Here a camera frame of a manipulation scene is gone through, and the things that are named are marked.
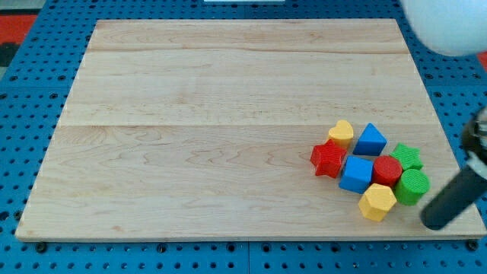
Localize light wooden board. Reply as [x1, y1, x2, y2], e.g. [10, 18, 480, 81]
[16, 19, 486, 243]

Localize blue cube block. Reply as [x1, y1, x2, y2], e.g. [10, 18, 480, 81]
[339, 155, 373, 194]

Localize green star block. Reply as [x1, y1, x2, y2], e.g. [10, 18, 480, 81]
[390, 142, 423, 170]

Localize yellow heart block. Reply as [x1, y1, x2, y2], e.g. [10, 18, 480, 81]
[327, 119, 354, 150]

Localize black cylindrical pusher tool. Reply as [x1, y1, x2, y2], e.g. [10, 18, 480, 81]
[420, 108, 486, 230]

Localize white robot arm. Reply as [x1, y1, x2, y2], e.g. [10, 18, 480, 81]
[400, 0, 486, 56]

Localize blue triangle block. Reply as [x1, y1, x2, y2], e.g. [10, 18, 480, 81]
[352, 123, 388, 156]

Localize red cylinder block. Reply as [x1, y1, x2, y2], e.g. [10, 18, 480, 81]
[371, 155, 403, 188]

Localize green cylinder block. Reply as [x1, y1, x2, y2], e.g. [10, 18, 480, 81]
[394, 169, 430, 206]

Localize yellow hexagon block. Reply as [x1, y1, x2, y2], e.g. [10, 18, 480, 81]
[358, 183, 397, 221]

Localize red star block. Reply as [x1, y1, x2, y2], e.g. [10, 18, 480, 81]
[310, 140, 347, 178]

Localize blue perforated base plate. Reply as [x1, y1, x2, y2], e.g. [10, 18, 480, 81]
[1, 0, 486, 273]

